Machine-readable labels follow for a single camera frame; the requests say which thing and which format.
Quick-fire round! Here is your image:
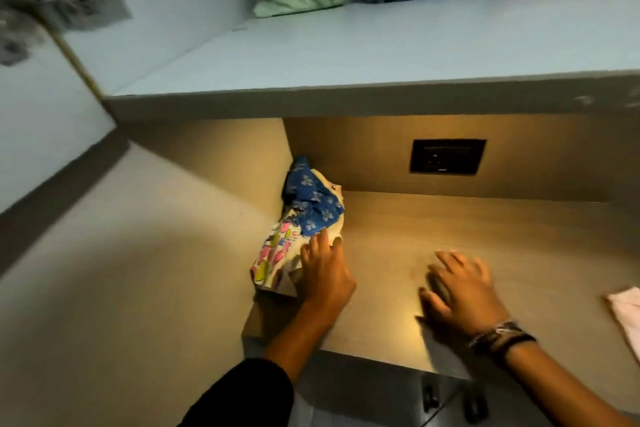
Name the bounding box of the person's left hand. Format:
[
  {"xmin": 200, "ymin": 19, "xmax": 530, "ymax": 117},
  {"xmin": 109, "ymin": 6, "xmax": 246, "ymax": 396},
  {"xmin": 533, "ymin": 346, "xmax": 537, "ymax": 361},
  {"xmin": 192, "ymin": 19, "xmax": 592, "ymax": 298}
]
[{"xmin": 298, "ymin": 228, "xmax": 357, "ymax": 315}]

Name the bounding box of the person's right hand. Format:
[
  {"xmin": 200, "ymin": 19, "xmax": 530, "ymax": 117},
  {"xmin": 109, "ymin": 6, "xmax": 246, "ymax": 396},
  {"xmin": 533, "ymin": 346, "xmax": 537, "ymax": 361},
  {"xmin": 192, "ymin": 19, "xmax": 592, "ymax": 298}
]
[{"xmin": 418, "ymin": 251, "xmax": 510, "ymax": 342}]

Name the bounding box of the white colourful printed cloth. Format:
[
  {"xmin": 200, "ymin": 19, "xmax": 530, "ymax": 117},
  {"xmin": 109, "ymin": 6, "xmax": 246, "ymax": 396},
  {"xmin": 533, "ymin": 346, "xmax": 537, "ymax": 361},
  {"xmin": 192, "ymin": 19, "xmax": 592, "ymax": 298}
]
[{"xmin": 250, "ymin": 169, "xmax": 347, "ymax": 298}]

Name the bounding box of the person's right forearm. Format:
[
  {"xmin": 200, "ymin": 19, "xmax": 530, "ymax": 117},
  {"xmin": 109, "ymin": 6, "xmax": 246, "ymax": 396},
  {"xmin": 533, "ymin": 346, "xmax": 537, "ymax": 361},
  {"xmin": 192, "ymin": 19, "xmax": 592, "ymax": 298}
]
[{"xmin": 500, "ymin": 339, "xmax": 640, "ymax": 427}]

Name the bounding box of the person's left forearm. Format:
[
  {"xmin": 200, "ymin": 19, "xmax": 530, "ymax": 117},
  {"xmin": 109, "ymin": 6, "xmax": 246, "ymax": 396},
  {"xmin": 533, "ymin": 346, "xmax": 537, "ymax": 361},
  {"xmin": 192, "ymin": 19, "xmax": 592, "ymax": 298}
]
[{"xmin": 177, "ymin": 301, "xmax": 346, "ymax": 427}]

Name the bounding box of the blue floral cloth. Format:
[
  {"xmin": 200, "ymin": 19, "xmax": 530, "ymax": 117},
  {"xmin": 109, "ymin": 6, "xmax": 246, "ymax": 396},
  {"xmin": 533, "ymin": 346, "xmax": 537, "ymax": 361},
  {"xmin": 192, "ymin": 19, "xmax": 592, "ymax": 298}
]
[{"xmin": 281, "ymin": 156, "xmax": 346, "ymax": 236}]

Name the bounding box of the black drawer knob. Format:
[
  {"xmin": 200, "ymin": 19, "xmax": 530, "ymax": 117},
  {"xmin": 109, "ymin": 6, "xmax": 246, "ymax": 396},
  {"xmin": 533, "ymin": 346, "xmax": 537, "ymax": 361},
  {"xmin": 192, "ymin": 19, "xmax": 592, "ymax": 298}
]
[
  {"xmin": 421, "ymin": 384, "xmax": 441, "ymax": 414},
  {"xmin": 462, "ymin": 394, "xmax": 490, "ymax": 425}
]

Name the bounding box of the grey wardrobe shelf board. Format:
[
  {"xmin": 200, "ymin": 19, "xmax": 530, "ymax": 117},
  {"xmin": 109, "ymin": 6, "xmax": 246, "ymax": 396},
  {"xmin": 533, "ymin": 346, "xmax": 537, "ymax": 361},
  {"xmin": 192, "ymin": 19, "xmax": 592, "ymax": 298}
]
[{"xmin": 102, "ymin": 0, "xmax": 640, "ymax": 122}]

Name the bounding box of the pink folded cloth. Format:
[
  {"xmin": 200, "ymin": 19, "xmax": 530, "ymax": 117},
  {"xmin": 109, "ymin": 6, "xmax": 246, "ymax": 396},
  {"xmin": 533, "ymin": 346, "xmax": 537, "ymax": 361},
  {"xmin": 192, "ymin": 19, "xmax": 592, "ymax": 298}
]
[{"xmin": 604, "ymin": 287, "xmax": 640, "ymax": 362}]

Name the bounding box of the dark beaded wrist bracelet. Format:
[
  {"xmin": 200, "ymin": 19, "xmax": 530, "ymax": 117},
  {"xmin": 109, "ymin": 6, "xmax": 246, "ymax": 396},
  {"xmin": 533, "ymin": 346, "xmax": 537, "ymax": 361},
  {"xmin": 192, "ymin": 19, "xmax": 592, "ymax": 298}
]
[{"xmin": 469, "ymin": 321, "xmax": 537, "ymax": 368}]

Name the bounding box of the black wall socket plate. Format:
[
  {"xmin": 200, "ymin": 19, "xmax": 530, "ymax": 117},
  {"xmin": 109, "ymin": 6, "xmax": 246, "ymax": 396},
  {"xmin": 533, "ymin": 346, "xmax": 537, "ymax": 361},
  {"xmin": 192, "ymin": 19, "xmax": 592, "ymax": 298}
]
[{"xmin": 409, "ymin": 138, "xmax": 487, "ymax": 176}]

